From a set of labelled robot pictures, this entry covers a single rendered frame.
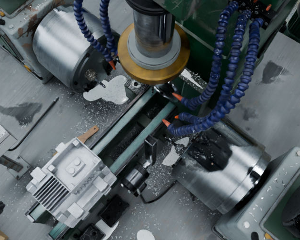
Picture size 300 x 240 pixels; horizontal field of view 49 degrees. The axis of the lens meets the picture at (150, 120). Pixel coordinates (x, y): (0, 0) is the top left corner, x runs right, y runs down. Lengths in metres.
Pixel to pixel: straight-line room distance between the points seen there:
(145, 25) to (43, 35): 0.51
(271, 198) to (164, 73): 0.43
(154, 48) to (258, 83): 0.77
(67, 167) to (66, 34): 0.41
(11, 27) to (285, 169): 0.91
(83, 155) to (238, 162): 0.43
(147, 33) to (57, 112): 0.75
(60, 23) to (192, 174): 0.62
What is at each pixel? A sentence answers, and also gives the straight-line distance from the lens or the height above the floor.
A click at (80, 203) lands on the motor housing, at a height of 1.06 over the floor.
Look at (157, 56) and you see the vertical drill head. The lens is 0.79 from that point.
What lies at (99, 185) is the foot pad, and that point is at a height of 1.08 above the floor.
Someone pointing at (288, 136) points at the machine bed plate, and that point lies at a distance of 1.41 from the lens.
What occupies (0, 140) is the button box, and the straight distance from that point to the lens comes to 1.11.
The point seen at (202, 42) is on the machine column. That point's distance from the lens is 1.05.
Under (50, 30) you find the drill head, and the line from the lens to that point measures 1.12.
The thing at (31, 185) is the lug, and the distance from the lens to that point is 1.03.
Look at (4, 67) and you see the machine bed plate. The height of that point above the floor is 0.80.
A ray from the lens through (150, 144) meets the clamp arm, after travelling 0.83.
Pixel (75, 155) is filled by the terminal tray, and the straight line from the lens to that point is 0.98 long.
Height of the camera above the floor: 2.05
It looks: 71 degrees down
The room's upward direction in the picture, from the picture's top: straight up
